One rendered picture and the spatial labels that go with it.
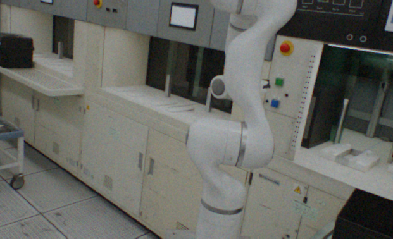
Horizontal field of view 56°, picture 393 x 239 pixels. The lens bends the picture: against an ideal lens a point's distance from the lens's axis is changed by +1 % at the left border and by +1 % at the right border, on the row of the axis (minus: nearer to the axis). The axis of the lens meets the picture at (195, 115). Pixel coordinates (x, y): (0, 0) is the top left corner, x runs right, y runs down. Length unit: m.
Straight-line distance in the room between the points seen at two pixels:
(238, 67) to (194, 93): 1.67
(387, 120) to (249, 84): 1.60
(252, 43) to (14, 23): 3.26
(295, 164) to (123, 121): 1.23
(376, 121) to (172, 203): 1.30
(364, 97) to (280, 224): 1.04
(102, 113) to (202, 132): 1.79
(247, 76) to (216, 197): 0.32
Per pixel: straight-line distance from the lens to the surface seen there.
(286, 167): 1.72
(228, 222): 1.02
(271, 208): 1.82
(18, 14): 4.01
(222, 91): 1.31
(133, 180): 2.50
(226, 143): 0.92
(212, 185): 0.97
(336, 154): 1.84
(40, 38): 4.11
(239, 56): 0.94
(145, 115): 2.30
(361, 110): 2.50
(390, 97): 2.45
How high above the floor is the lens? 1.44
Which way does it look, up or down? 15 degrees down
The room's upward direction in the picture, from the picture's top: 8 degrees clockwise
